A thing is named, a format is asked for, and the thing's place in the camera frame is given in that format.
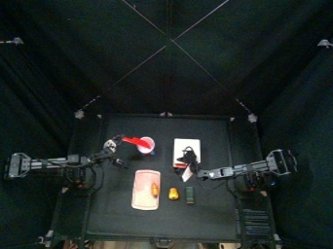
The red toy knife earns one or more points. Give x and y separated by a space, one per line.
137 141

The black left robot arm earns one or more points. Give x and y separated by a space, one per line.
48 162

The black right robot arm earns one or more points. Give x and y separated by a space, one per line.
247 168

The white paper sheet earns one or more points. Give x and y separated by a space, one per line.
195 146

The pink cup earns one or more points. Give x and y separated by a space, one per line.
148 146

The dark green block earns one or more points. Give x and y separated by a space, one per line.
191 195

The orange yellow toy pepper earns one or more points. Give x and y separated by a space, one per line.
173 193

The orange toy carrot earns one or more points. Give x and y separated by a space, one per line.
155 190

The pink cutting board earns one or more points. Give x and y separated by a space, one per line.
144 194

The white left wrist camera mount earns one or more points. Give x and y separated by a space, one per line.
110 145

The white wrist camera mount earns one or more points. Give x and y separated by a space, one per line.
188 175
110 145

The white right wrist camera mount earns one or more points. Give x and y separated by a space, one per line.
188 175

